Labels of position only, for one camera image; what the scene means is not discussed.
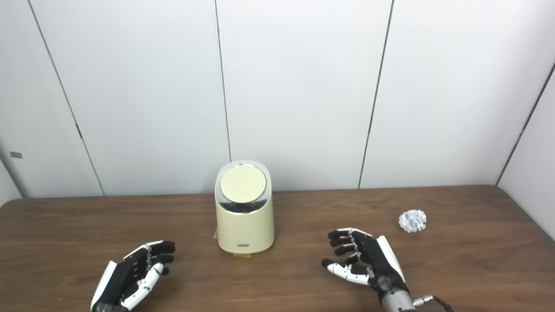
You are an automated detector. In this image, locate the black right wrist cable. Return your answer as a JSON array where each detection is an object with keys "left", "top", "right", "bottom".
[{"left": 414, "top": 296, "right": 454, "bottom": 312}]

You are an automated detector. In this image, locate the cream round bin lid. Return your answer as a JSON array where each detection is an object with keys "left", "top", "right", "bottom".
[{"left": 220, "top": 164, "right": 267, "bottom": 203}]

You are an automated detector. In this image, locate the white paper ball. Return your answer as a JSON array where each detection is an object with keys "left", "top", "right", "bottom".
[{"left": 398, "top": 210, "right": 427, "bottom": 233}]

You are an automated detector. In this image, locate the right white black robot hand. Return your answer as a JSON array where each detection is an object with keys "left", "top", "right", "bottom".
[{"left": 321, "top": 227, "right": 410, "bottom": 304}]

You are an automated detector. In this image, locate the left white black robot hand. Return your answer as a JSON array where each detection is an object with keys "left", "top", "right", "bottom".
[{"left": 90, "top": 240, "right": 176, "bottom": 312}]

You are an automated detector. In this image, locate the cream-colored round bin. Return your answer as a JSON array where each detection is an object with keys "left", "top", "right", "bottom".
[{"left": 215, "top": 160, "right": 275, "bottom": 254}]

